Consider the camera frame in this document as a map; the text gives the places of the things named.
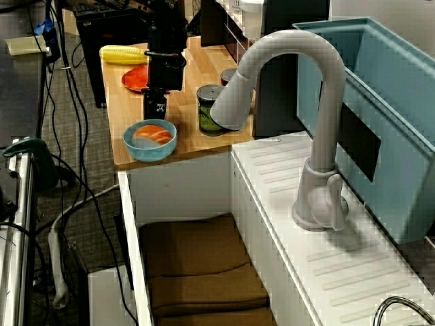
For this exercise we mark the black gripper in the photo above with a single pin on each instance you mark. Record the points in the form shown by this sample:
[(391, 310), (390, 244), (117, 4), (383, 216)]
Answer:
[(166, 73)]

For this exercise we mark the salmon sushi toy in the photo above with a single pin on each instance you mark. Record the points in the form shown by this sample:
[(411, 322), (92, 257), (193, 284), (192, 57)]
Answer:
[(153, 134)]

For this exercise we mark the red round plate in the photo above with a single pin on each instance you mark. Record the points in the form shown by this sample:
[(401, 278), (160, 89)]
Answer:
[(134, 78)]

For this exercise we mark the light blue bowl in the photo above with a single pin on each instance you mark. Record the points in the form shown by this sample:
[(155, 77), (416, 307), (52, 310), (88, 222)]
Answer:
[(149, 155)]

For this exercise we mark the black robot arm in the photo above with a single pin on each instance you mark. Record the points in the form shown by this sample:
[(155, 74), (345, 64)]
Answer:
[(166, 27)]

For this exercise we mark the green glass jar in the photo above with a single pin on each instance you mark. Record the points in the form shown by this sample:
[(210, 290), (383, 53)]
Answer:
[(204, 117)]

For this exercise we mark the yellow toy corn cob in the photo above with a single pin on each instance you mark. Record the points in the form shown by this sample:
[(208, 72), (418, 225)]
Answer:
[(119, 55)]

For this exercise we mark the dark lidded jar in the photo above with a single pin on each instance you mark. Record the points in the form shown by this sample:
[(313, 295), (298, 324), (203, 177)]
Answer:
[(227, 75)]

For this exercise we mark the black computer tower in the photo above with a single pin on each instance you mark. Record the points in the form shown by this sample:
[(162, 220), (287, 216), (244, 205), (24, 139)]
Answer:
[(98, 37)]

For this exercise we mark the white toy sink unit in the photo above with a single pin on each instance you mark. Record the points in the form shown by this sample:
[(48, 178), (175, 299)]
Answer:
[(190, 190)]

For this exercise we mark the black keyboard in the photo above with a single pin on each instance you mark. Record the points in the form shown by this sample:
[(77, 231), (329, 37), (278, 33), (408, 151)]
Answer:
[(88, 8)]

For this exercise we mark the cardboard box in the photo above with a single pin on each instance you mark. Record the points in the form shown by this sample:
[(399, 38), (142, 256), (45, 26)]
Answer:
[(69, 23)]

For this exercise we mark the green clamp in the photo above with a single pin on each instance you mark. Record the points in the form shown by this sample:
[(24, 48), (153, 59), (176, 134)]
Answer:
[(40, 159)]

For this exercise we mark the white labelled canister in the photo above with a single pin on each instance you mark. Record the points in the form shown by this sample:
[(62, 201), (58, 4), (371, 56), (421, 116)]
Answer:
[(235, 5)]

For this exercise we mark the plain white jar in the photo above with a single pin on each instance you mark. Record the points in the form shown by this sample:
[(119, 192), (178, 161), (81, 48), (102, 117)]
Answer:
[(253, 20)]

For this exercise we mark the yellow note pad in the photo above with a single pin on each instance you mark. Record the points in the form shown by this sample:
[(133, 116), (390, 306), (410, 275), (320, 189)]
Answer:
[(23, 45)]

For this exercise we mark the brown folded cloth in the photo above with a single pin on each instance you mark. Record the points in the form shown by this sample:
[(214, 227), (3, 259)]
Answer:
[(197, 251)]

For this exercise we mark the grey toy faucet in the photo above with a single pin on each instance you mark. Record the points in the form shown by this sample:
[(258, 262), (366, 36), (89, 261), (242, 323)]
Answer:
[(324, 136)]

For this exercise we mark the white power strip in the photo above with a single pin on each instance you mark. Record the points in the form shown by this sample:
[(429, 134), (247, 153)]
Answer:
[(56, 265)]

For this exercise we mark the white box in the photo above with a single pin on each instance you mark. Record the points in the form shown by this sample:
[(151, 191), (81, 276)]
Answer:
[(108, 299)]

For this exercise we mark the teal plastic bin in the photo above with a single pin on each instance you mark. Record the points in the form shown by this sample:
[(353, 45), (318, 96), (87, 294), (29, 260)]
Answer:
[(391, 102)]

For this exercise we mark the black upright post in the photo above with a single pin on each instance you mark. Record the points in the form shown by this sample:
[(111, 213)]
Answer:
[(275, 102)]

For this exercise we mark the silver metal frame rail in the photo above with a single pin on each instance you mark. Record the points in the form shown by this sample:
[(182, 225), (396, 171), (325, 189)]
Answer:
[(20, 237)]

